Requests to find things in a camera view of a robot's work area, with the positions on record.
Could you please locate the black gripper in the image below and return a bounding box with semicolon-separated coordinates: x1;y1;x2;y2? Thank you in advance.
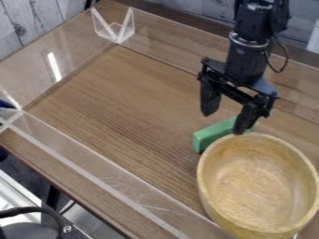
197;31;278;135

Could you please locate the green rectangular block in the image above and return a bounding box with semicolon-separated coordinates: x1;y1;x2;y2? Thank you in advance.
192;116;257;154

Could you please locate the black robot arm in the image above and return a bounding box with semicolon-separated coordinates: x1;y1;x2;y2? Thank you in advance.
197;0;290;134

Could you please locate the light wooden bowl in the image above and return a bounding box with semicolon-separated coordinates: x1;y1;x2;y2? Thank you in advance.
197;133;319;239

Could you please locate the black table leg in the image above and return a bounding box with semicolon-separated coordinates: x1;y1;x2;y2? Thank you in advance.
46;186;61;210

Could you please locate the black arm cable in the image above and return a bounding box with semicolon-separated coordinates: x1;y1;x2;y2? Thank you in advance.
262;34;290;75

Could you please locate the clear acrylic corner bracket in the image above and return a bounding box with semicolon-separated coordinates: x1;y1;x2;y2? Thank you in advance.
90;7;134;44

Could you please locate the clear acrylic wall panel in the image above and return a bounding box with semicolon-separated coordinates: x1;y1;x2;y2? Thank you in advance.
0;90;197;239

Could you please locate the black cable loop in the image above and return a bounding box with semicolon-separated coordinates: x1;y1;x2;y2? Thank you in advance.
0;206;61;239

